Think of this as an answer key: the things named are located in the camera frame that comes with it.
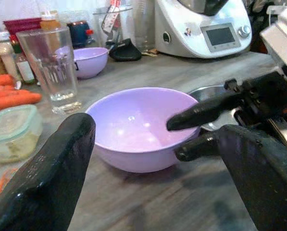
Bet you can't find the small container with green lid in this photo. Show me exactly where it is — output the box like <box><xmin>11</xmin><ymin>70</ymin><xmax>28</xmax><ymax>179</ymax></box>
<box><xmin>0</xmin><ymin>104</ymin><xmax>43</xmax><ymax>164</ymax></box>

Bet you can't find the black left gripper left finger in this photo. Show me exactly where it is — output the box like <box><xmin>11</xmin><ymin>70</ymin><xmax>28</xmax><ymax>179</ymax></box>
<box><xmin>0</xmin><ymin>112</ymin><xmax>97</xmax><ymax>231</ymax></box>

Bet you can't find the magenta plastic container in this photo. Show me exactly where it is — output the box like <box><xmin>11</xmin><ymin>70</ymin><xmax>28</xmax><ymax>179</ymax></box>
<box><xmin>3</xmin><ymin>18</ymin><xmax>42</xmax><ymax>37</ymax></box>

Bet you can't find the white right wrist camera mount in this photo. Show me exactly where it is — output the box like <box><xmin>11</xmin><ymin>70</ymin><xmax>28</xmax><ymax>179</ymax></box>
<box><xmin>260</xmin><ymin>9</ymin><xmax>287</xmax><ymax>81</ymax></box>

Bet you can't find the white charger plug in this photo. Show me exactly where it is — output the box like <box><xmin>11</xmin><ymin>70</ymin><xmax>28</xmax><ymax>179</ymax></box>
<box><xmin>265</xmin><ymin>2</ymin><xmax>287</xmax><ymax>15</ymax></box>

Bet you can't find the dark blue jar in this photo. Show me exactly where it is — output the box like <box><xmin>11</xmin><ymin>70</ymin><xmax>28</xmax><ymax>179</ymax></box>
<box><xmin>67</xmin><ymin>21</ymin><xmax>95</xmax><ymax>49</ymax></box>

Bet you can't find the stainless steel bowl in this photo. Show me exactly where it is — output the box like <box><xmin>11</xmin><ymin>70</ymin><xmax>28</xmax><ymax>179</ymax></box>
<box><xmin>187</xmin><ymin>85</ymin><xmax>240</xmax><ymax>132</ymax></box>

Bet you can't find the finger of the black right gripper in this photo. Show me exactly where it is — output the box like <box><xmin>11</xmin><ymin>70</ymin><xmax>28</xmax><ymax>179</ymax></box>
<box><xmin>174</xmin><ymin>132</ymin><xmax>221</xmax><ymax>162</ymax></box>
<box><xmin>166</xmin><ymin>92</ymin><xmax>243</xmax><ymax>132</ymax></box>

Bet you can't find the orange liquid bottle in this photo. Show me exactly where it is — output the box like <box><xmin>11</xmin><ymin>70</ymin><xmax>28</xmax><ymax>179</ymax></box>
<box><xmin>39</xmin><ymin>11</ymin><xmax>62</xmax><ymax>31</ymax></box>

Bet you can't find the orange carrot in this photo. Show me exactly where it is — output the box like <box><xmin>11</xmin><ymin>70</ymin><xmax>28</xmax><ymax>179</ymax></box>
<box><xmin>0</xmin><ymin>92</ymin><xmax>42</xmax><ymax>115</ymax></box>
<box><xmin>0</xmin><ymin>74</ymin><xmax>15</xmax><ymax>87</ymax></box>
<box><xmin>0</xmin><ymin>84</ymin><xmax>31</xmax><ymax>99</ymax></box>

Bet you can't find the white food processor machine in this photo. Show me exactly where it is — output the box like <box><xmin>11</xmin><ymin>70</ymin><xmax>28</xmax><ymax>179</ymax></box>
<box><xmin>154</xmin><ymin>0</ymin><xmax>252</xmax><ymax>59</ymax></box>

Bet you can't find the black pouch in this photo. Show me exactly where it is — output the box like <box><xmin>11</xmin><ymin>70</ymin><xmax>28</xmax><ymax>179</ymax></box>
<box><xmin>109</xmin><ymin>38</ymin><xmax>142</xmax><ymax>62</ymax></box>

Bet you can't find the small carrot scrap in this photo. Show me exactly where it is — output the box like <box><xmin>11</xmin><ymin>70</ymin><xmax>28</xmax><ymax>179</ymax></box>
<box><xmin>0</xmin><ymin>167</ymin><xmax>19</xmax><ymax>196</ymax></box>

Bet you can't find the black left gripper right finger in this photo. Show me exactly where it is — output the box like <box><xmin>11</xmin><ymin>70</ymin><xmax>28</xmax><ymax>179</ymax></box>
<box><xmin>215</xmin><ymin>124</ymin><xmax>287</xmax><ymax>231</ymax></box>

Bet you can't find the clear drinking glass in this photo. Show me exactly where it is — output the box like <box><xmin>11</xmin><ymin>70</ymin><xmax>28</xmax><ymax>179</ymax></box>
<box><xmin>16</xmin><ymin>26</ymin><xmax>83</xmax><ymax>116</ymax></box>

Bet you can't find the small green labelled bottle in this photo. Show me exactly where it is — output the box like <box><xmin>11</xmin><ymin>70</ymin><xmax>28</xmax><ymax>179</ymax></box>
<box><xmin>14</xmin><ymin>54</ymin><xmax>36</xmax><ymax>85</ymax></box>

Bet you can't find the white capped spice bottle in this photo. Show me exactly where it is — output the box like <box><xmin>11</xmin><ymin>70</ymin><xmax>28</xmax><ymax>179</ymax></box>
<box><xmin>0</xmin><ymin>31</ymin><xmax>22</xmax><ymax>82</ymax></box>

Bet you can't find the purple plastic bowl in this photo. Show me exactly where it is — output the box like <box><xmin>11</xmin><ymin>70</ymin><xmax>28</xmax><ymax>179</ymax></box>
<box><xmin>54</xmin><ymin>47</ymin><xmax>110</xmax><ymax>79</ymax></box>
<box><xmin>85</xmin><ymin>87</ymin><xmax>202</xmax><ymax>173</ymax></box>

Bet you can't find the tall clear glass jar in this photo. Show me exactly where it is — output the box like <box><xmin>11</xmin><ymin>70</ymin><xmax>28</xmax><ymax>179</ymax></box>
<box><xmin>133</xmin><ymin>0</ymin><xmax>156</xmax><ymax>51</ymax></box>

